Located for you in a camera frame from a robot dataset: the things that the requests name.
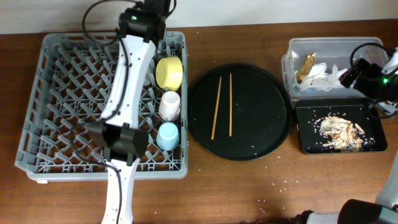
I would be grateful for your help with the white round plate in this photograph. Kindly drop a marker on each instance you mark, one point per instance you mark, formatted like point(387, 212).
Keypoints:
point(149, 73)

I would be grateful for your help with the brown foil wrapper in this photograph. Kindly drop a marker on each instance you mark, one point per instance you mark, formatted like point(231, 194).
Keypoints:
point(306, 67)

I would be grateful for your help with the food scraps pile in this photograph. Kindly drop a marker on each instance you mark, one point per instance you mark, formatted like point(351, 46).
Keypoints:
point(338, 134)

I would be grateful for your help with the clear plastic waste bin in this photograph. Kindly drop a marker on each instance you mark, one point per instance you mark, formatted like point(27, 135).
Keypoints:
point(329, 50)

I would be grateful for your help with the yellow bowl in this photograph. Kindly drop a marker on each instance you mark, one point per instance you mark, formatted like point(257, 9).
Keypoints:
point(169, 73)

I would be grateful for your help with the wooden chopstick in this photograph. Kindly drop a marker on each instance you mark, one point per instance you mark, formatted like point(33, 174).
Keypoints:
point(216, 109)
point(230, 105)

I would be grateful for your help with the grey plastic dishwasher rack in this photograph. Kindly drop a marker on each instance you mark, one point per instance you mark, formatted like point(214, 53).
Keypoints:
point(73, 83)

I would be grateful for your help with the black rectangular waste tray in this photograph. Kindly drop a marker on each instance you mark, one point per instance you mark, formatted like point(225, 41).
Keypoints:
point(356, 110)

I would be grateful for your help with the pink plastic cup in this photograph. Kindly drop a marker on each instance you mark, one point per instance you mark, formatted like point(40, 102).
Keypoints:
point(170, 106)

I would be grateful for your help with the round black tray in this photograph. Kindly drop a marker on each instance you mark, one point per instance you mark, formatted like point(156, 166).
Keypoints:
point(262, 112)

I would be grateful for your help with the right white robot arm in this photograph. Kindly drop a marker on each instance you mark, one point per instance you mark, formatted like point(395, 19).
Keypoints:
point(384, 209)

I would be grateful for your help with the light blue plastic cup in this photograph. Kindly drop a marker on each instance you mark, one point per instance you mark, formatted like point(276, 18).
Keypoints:
point(167, 136)

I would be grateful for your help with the crumpled white plastic waste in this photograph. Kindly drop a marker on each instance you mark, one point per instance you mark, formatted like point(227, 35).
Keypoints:
point(319, 79)

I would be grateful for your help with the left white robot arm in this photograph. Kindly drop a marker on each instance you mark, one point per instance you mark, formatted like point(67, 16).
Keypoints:
point(141, 29)

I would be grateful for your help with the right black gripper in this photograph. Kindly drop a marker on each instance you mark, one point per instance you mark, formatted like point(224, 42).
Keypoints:
point(369, 71)

